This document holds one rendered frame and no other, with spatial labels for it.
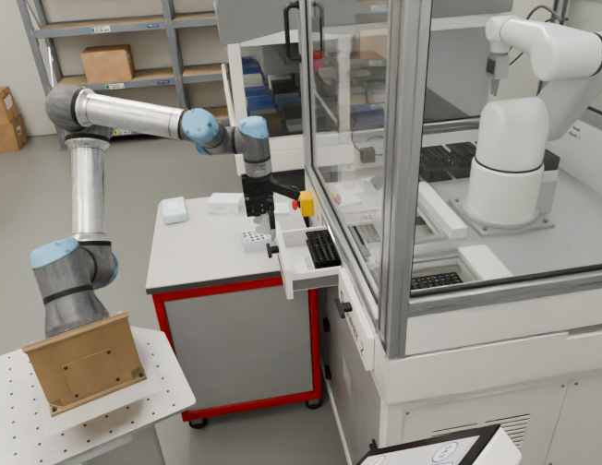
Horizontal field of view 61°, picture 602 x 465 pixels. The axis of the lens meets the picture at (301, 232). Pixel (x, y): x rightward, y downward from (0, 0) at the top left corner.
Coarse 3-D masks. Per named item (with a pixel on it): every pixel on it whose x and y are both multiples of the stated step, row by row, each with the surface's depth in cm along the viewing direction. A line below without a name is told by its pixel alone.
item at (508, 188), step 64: (448, 0) 76; (512, 0) 77; (576, 0) 79; (448, 64) 80; (512, 64) 82; (576, 64) 84; (448, 128) 86; (512, 128) 88; (576, 128) 90; (448, 192) 92; (512, 192) 95; (576, 192) 97; (448, 256) 100; (512, 256) 103; (576, 256) 106
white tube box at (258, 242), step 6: (240, 234) 185; (246, 234) 185; (252, 234) 185; (258, 234) 185; (264, 234) 184; (270, 234) 184; (240, 240) 188; (252, 240) 182; (258, 240) 181; (264, 240) 182; (270, 240) 182; (246, 246) 181; (252, 246) 181; (258, 246) 182; (264, 246) 183; (246, 252) 182
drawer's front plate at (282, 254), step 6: (276, 222) 165; (276, 228) 162; (276, 234) 159; (276, 240) 161; (282, 240) 156; (282, 246) 152; (282, 252) 150; (282, 258) 148; (288, 258) 147; (282, 264) 151; (288, 264) 144; (288, 270) 143; (282, 276) 157; (288, 276) 144; (288, 282) 145; (288, 288) 146; (288, 294) 147
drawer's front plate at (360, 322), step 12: (348, 288) 133; (348, 300) 133; (348, 312) 135; (360, 312) 125; (348, 324) 138; (360, 324) 123; (360, 336) 124; (372, 336) 118; (360, 348) 126; (372, 348) 119; (372, 360) 121
